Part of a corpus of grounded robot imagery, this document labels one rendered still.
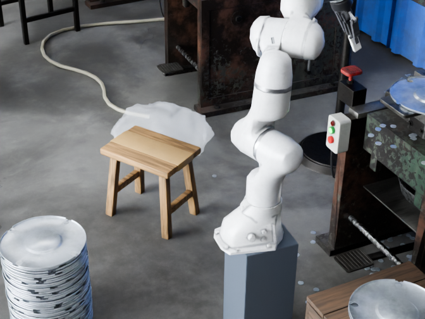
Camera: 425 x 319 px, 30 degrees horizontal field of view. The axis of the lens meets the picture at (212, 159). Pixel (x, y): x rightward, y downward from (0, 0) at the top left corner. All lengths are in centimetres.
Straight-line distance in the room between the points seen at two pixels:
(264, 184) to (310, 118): 182
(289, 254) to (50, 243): 80
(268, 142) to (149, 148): 101
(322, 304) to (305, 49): 78
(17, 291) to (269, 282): 84
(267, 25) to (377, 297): 90
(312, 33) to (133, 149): 121
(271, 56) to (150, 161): 106
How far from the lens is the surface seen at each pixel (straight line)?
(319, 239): 327
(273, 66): 224
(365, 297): 252
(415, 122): 280
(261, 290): 260
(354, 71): 295
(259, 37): 231
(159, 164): 315
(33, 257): 270
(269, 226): 248
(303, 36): 228
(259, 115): 230
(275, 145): 231
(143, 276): 311
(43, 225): 284
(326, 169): 373
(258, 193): 242
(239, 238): 248
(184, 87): 447
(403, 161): 280
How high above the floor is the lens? 200
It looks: 32 degrees down
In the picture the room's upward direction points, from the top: 1 degrees clockwise
